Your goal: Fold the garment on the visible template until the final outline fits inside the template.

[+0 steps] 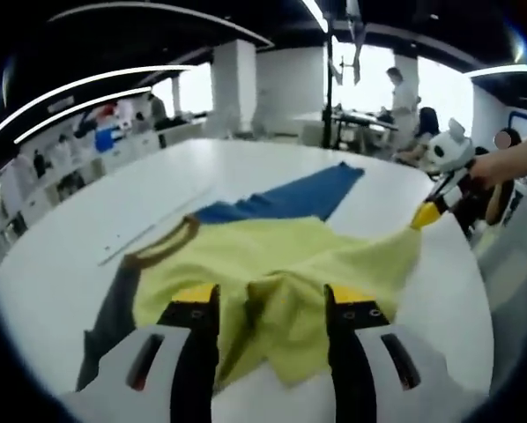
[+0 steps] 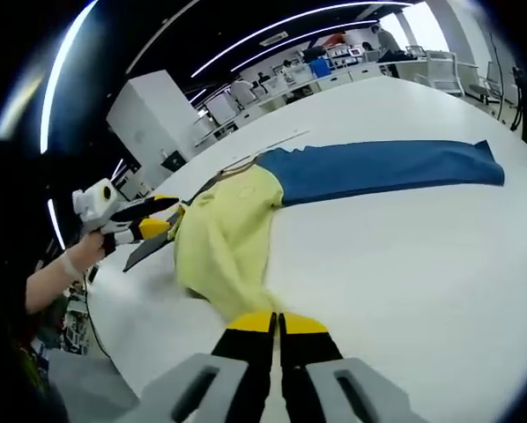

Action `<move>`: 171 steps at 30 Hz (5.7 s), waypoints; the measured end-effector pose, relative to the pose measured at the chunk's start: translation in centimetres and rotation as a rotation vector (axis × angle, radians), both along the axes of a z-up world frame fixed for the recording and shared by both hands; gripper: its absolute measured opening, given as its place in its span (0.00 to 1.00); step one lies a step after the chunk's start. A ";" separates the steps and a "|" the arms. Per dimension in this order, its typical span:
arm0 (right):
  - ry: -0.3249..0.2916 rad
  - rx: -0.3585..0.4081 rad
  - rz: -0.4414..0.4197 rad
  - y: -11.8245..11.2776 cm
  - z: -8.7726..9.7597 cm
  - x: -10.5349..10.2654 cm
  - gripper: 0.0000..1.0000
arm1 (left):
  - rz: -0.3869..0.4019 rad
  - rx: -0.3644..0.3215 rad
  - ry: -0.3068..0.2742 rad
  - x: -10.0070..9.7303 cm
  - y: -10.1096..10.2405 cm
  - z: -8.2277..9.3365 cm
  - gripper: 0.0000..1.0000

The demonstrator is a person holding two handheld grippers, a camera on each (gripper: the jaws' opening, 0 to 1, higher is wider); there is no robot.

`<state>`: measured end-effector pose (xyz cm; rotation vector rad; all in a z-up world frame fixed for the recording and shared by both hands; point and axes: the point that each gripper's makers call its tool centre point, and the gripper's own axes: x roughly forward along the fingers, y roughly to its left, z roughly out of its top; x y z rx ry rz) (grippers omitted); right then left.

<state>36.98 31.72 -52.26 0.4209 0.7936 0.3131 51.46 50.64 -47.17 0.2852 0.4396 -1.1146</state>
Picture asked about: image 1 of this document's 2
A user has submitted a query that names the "blue storage bin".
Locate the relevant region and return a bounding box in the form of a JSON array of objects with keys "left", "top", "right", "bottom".
[{"left": 94, "top": 127, "right": 115, "bottom": 151}]

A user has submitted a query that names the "white counter with drawers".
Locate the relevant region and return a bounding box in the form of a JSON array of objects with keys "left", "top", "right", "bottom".
[{"left": 20, "top": 122, "right": 203, "bottom": 208}]

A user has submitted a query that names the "yellow blue grey garment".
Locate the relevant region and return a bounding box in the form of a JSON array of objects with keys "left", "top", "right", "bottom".
[{"left": 76, "top": 161, "right": 423, "bottom": 391}]

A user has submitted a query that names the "black pole stand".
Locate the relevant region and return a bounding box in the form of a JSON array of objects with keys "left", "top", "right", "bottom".
[{"left": 323, "top": 0, "right": 366, "bottom": 149}]

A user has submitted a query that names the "long arc ceiling light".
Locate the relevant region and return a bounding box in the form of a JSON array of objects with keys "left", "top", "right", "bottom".
[
  {"left": 0, "top": 64, "right": 194, "bottom": 137},
  {"left": 14, "top": 86, "right": 152, "bottom": 145}
]

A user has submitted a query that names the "person's right hand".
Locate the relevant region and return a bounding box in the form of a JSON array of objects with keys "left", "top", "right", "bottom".
[{"left": 470, "top": 152, "right": 514, "bottom": 189}]

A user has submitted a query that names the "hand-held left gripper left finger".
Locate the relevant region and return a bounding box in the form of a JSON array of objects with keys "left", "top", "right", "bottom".
[{"left": 63, "top": 284, "right": 220, "bottom": 423}]

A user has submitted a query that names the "white square pillar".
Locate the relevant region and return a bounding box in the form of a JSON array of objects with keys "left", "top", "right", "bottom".
[{"left": 210, "top": 39, "right": 258, "bottom": 137}]

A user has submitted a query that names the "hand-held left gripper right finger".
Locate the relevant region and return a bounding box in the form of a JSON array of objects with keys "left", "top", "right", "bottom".
[{"left": 323, "top": 284, "right": 489, "bottom": 423}]

